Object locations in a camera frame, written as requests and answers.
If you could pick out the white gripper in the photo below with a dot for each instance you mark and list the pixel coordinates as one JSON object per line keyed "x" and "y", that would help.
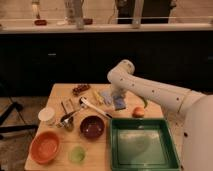
{"x": 117, "y": 92}

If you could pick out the blue sponge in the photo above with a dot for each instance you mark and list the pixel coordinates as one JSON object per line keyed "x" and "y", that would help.
{"x": 119, "y": 104}

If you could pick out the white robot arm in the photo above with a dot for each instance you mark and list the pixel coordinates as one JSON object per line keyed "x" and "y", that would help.
{"x": 197, "y": 144}

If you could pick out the green plastic tray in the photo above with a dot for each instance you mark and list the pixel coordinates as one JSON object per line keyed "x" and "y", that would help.
{"x": 142, "y": 145}

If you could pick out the yellow corn piece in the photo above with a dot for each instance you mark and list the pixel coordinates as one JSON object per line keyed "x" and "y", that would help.
{"x": 97, "y": 97}

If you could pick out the green chili pepper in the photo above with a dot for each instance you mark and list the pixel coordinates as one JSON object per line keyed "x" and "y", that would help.
{"x": 144, "y": 101}

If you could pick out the orange tomato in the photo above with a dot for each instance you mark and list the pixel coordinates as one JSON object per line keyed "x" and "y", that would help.
{"x": 138, "y": 112}

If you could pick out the dark red bowl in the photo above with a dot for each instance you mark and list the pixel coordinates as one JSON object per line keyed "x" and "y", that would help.
{"x": 92, "y": 127}

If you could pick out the small cardboard box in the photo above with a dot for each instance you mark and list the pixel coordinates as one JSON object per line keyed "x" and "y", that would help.
{"x": 67, "y": 105}

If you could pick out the small green cup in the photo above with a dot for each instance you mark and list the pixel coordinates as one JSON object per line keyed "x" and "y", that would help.
{"x": 77, "y": 154}

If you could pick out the orange bowl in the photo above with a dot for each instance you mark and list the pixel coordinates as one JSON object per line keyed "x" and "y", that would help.
{"x": 44, "y": 147}

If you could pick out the red dish on counter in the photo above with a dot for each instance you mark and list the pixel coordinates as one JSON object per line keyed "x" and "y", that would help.
{"x": 40, "y": 22}

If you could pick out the black chair base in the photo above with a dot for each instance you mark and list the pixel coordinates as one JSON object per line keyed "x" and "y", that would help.
{"x": 11, "y": 120}

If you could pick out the white handled kitchen tool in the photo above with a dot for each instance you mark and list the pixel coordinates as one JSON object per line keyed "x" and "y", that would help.
{"x": 84, "y": 102}

